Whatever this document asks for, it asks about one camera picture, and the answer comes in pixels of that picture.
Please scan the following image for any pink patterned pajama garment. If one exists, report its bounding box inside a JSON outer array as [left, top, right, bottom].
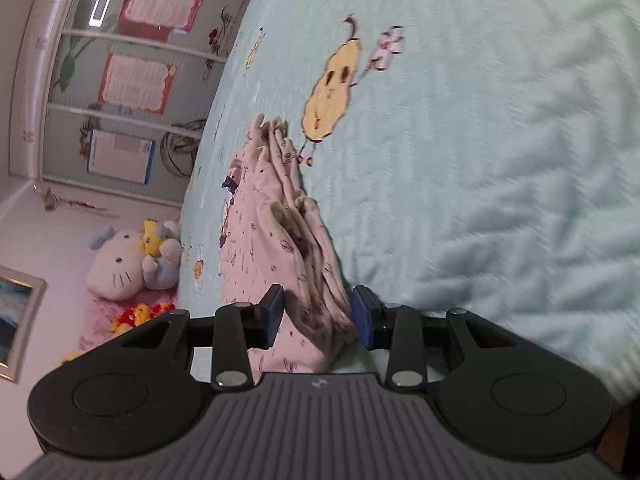
[[219, 115, 357, 377]]

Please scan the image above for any red plush toy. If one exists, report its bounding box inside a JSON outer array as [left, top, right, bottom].
[[110, 302, 175, 337]]

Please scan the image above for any white cat plush toy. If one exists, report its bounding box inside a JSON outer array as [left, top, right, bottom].
[[86, 219, 182, 301]]

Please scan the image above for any yellow plush toy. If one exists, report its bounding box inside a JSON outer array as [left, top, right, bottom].
[[58, 350, 86, 366]]

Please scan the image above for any light green quilted bedspread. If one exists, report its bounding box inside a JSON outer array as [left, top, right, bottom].
[[179, 0, 639, 404]]

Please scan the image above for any blue framed poster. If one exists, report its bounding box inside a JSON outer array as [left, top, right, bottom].
[[87, 129, 155, 185]]

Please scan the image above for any orange framed poster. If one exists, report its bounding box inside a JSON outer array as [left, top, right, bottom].
[[98, 53, 177, 115]]

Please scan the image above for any sliding door wardrobe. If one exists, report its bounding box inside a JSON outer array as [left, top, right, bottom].
[[8, 0, 250, 204]]

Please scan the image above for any pink framed poster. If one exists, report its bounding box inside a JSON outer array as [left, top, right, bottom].
[[117, 0, 203, 44]]

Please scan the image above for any framed wall picture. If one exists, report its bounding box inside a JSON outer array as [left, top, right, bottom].
[[0, 266, 47, 382]]

